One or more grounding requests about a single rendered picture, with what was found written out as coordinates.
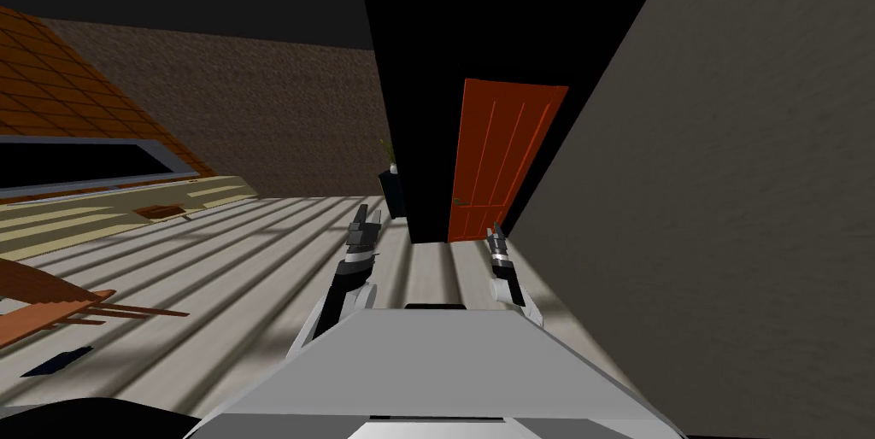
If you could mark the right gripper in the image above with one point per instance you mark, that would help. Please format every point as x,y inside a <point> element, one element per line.
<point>498,246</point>

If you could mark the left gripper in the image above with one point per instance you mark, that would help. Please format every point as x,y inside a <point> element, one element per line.
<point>360,239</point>

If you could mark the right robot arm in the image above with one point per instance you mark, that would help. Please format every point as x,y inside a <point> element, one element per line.
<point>509,285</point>

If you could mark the black cabinet with plant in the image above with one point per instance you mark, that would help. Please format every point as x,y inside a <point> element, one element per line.
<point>393,193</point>

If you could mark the orange panelled door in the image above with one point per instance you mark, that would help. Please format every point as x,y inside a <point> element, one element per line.
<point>502,159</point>

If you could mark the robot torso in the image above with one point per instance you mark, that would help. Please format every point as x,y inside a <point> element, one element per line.
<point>437,371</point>

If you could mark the cream low sideboard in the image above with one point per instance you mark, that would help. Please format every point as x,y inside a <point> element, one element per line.
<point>82,220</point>

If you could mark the grey framed window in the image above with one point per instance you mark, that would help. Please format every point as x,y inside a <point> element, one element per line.
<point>75,162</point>

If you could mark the brown wooden chair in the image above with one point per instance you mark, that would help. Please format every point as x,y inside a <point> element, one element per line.
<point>41,306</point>

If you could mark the dark blue flat mat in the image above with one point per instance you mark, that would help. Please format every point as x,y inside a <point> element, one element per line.
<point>58,361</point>

